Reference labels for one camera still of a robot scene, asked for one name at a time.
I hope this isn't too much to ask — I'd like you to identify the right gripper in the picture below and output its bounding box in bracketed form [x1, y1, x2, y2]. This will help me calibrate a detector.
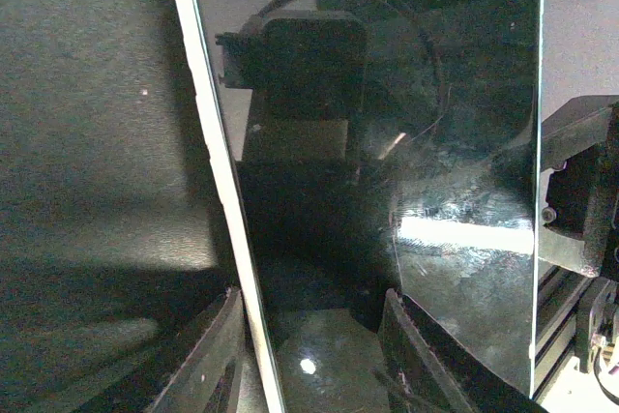
[536, 93, 619, 375]

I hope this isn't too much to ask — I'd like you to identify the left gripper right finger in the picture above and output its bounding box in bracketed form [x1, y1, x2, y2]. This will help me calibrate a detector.
[376, 289, 544, 412]

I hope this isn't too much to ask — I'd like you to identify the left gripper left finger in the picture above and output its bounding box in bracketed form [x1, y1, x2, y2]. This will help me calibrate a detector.
[145, 287, 245, 412]

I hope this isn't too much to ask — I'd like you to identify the teal edged smartphone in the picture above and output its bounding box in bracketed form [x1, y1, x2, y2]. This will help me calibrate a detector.
[198, 0, 539, 412]

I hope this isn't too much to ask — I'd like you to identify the beige phone case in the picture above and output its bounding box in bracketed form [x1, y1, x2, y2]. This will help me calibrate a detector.
[175, 0, 286, 412]

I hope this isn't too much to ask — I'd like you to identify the black aluminium front rail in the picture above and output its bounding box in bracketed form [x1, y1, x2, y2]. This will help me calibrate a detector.
[532, 266, 591, 401]

